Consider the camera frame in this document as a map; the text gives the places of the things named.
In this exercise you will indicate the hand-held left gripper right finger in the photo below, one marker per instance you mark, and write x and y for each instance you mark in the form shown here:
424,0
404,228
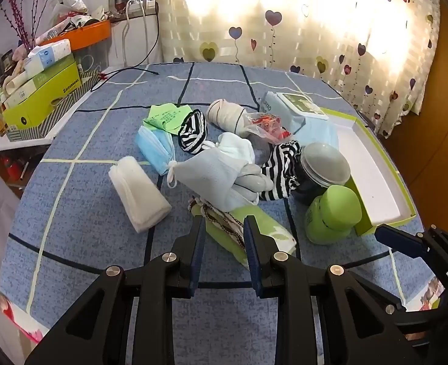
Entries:
252,254

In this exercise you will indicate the lime green printed cleaning cloth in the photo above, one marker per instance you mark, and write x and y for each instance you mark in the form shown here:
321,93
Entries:
167,118

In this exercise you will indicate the green towel with patterned trim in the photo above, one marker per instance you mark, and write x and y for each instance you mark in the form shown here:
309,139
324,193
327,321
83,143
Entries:
250,232

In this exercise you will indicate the blue checked bed sheet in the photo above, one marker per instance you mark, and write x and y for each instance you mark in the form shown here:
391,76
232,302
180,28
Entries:
106,243

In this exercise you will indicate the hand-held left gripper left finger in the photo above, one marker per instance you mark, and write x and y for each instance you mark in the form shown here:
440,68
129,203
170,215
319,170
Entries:
196,254

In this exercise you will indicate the black white patterned box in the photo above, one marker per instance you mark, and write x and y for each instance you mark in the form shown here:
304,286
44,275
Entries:
58,121

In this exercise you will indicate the green cardboard box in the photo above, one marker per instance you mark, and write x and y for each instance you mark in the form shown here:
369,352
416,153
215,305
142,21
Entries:
37,99

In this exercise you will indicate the light grey cloth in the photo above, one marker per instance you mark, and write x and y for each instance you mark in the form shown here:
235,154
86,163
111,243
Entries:
208,178

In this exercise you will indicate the orange plastic bin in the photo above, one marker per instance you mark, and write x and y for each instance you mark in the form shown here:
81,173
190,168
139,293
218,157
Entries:
87,34

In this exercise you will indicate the green plastic jar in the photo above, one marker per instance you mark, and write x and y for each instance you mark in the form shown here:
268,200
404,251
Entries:
332,215

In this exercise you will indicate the beige bandage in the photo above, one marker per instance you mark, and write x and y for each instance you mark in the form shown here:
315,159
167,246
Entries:
225,116

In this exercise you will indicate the white side shelf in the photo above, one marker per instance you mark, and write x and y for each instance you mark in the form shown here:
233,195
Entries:
14,142

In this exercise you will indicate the heart print curtain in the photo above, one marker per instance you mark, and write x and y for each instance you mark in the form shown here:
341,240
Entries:
322,26

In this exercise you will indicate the light blue wet wipes pack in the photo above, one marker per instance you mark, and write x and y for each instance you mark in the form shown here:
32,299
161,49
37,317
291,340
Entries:
300,110

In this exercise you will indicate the white blue tissue box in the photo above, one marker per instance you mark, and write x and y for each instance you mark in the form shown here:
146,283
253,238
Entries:
47,55

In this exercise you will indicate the grey glove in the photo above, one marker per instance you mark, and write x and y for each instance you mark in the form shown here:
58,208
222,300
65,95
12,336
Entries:
251,183

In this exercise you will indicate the clear plastic container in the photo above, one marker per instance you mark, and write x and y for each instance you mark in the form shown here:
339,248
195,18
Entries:
319,176

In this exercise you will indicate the white towel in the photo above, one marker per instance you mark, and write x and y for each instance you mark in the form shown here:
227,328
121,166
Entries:
138,194

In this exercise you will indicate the small black white striped sock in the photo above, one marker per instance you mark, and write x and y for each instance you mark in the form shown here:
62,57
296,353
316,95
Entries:
193,134

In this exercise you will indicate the purple decorative branches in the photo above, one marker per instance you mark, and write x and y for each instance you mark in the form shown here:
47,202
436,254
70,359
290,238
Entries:
18,22

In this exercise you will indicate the clear storage box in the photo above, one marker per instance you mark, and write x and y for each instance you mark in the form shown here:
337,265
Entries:
94,59

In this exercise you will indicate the white green small carton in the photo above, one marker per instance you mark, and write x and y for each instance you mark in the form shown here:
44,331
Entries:
26,88

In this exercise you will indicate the large black white striped sock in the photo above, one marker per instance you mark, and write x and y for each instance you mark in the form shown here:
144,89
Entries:
281,171

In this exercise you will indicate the green edged box tray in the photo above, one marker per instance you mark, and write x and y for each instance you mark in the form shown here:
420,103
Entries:
372,175

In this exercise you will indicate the blue face masks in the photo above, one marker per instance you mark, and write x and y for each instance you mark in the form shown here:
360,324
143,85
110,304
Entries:
154,148

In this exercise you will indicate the white plastic bag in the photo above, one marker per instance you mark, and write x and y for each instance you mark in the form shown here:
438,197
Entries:
70,2

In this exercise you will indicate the red printed plastic packet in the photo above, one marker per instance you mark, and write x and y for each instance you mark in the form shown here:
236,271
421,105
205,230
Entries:
267,126

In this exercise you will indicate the red canister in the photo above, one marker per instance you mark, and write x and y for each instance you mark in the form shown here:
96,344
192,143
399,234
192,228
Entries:
11,163

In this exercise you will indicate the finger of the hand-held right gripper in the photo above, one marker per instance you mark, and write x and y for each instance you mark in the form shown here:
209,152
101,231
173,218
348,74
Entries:
398,239

